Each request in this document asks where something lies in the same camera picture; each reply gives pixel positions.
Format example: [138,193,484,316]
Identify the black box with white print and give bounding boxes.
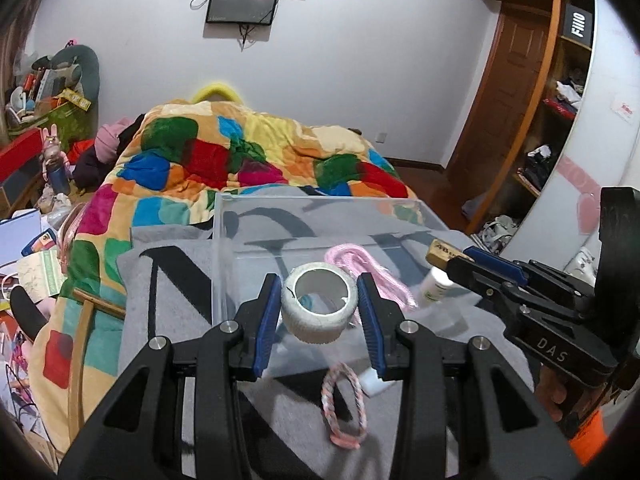
[559,2,597,52]

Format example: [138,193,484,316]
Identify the person's right hand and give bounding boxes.
[536,366,569,425]

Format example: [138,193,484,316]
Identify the pink knitted hat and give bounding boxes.
[94,117,132,162]

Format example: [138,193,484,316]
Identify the brass padlock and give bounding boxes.
[425,239,474,271]

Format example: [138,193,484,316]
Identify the white tape roll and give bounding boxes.
[280,262,360,345]

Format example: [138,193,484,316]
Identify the person's right forearm orange sleeve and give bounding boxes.
[567,406,615,467]

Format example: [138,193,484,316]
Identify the pink striped pouch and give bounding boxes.
[57,203,89,274]

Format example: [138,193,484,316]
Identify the brown wooden strip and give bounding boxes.
[69,287,127,442]

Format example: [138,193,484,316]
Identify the small white bottle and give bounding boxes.
[415,267,454,309]

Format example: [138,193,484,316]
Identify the pink cord bundle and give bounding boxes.
[324,243,419,312]

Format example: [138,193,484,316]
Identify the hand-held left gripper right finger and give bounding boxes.
[356,272,583,480]

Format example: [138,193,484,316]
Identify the white sliding wardrobe door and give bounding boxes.
[500,0,640,273]

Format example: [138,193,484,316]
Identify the brown wooden door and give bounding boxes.
[444,2,555,177]

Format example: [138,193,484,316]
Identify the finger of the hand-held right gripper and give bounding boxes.
[446,257,586,333]
[462,246,597,297]

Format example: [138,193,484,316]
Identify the small wall monitor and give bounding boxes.
[205,0,281,26]

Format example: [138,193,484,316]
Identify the yellow pillow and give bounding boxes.
[192,81,247,106]

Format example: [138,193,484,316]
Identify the clear acrylic box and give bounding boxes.
[210,191,483,379]

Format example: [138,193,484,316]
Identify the pair of white shoes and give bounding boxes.
[479,214,518,253]

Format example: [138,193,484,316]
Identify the colourful patchwork blanket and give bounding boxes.
[27,101,427,457]

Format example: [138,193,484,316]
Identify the red box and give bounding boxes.
[0,127,44,182]

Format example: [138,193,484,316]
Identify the rabbit figure toy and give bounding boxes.
[40,124,72,195]

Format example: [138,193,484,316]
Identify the pink braided bracelet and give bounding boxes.
[321,362,368,449]

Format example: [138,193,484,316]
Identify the grey-green cushion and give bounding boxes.
[49,44,101,111]

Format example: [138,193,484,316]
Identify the grey blanket with black letters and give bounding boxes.
[116,185,537,480]

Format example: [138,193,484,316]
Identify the pile of dark clothes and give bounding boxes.
[74,144,118,192]

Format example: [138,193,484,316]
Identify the small white block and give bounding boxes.
[360,367,389,396]

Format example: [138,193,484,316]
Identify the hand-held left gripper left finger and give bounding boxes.
[57,272,283,480]

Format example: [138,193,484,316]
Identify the wooden wardrobe shelves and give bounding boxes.
[464,0,601,261]

